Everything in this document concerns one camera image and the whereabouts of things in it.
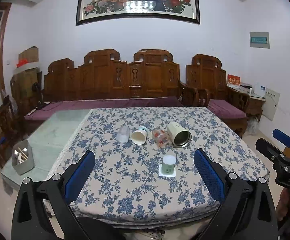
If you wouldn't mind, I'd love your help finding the beige wall cabinet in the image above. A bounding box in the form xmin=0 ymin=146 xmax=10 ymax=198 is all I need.
xmin=261 ymin=86 xmax=281 ymax=122

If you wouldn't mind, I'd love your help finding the frosted plastic cup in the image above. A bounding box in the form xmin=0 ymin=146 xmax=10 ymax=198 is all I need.
xmin=118 ymin=126 xmax=130 ymax=144

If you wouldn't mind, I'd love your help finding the red box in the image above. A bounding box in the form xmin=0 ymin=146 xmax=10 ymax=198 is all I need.
xmin=227 ymin=74 xmax=241 ymax=87

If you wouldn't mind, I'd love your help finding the cardboard box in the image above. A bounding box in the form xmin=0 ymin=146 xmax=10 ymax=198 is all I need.
xmin=18 ymin=46 xmax=39 ymax=64

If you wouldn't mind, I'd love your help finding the blue floral tablecloth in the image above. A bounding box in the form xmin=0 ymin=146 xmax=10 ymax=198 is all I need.
xmin=43 ymin=107 xmax=271 ymax=224

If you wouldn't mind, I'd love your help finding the white wall panel box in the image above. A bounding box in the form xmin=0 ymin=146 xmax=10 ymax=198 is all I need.
xmin=250 ymin=31 xmax=271 ymax=48

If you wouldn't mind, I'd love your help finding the long purple seat cushion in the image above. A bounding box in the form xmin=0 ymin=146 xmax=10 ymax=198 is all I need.
xmin=25 ymin=96 xmax=184 ymax=123

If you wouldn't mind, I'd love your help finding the wooden side table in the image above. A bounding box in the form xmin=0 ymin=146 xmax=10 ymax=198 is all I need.
xmin=226 ymin=84 xmax=267 ymax=123

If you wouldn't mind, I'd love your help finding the wooden cabinet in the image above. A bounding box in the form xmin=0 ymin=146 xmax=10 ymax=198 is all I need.
xmin=10 ymin=62 xmax=42 ymax=110

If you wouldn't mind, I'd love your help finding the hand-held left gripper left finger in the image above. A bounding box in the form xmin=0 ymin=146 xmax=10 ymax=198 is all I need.
xmin=11 ymin=150 xmax=96 ymax=240

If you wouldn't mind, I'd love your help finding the carved wooden armchair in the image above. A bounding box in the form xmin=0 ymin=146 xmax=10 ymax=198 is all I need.
xmin=186 ymin=54 xmax=251 ymax=138

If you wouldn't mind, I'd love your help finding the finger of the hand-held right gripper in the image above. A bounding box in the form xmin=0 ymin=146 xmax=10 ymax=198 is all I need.
xmin=255 ymin=137 xmax=286 ymax=162
xmin=272 ymin=128 xmax=290 ymax=156

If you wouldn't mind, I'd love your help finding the framed floral painting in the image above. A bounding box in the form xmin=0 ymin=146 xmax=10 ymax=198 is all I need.
xmin=75 ymin=0 xmax=201 ymax=27

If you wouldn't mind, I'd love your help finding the white device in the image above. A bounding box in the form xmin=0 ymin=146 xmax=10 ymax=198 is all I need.
xmin=250 ymin=83 xmax=267 ymax=98

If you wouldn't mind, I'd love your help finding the white paper cup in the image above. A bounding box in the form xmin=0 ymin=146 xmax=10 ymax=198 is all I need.
xmin=130 ymin=127 xmax=150 ymax=145

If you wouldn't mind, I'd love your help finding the green and white cup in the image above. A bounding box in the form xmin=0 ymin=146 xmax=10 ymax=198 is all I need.
xmin=162 ymin=155 xmax=177 ymax=175

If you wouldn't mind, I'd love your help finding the glass top table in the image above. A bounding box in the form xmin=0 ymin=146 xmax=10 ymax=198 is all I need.
xmin=1 ymin=109 xmax=98 ymax=195

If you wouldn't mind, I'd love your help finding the person's right hand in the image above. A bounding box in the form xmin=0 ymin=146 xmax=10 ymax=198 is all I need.
xmin=276 ymin=189 xmax=290 ymax=222

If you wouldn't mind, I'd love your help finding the cream metal mug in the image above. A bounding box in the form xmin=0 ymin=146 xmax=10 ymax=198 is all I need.
xmin=167 ymin=121 xmax=192 ymax=148

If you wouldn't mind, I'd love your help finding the clear plastic bag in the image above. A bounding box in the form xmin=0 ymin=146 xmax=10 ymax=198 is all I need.
xmin=246 ymin=115 xmax=261 ymax=135

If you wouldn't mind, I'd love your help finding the carved wooden sofa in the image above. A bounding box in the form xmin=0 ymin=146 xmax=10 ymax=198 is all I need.
xmin=25 ymin=49 xmax=199 ymax=130

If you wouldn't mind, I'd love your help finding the square purple seat cushion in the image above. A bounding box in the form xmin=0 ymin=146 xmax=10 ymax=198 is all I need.
xmin=207 ymin=99 xmax=247 ymax=119

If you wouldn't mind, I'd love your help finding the patterned glass cup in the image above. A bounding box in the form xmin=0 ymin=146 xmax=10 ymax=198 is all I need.
xmin=152 ymin=127 xmax=172 ymax=150

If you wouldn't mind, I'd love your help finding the wooden door frame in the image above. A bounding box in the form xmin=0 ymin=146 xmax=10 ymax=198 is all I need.
xmin=0 ymin=2 xmax=12 ymax=105

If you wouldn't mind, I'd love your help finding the white square coaster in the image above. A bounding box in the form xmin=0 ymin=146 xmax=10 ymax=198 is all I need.
xmin=158 ymin=164 xmax=177 ymax=177

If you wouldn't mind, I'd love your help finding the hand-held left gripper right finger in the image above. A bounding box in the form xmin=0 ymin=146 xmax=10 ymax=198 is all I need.
xmin=193 ymin=148 xmax=277 ymax=240

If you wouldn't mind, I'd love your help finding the grey utensil holder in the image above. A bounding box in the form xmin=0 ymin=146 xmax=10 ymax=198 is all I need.
xmin=11 ymin=140 xmax=35 ymax=175

